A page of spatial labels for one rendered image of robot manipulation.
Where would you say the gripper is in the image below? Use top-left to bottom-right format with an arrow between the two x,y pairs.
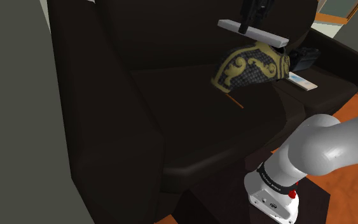
238,0 -> 276,34

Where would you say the white long box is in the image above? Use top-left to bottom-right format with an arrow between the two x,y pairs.
217,19 -> 290,49

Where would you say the gold and grey patterned pillow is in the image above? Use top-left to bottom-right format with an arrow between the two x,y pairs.
210,41 -> 291,94

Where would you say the black boxy object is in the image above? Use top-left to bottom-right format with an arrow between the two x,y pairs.
287,46 -> 321,73

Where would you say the orange pencil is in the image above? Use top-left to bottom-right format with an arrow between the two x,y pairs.
224,94 -> 245,109

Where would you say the white and blue book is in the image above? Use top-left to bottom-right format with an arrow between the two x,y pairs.
285,71 -> 319,92

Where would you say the orange wooden framed window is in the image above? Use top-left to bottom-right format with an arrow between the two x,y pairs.
313,0 -> 358,26

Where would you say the dark brown sofa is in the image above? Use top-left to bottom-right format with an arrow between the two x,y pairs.
46,0 -> 358,224

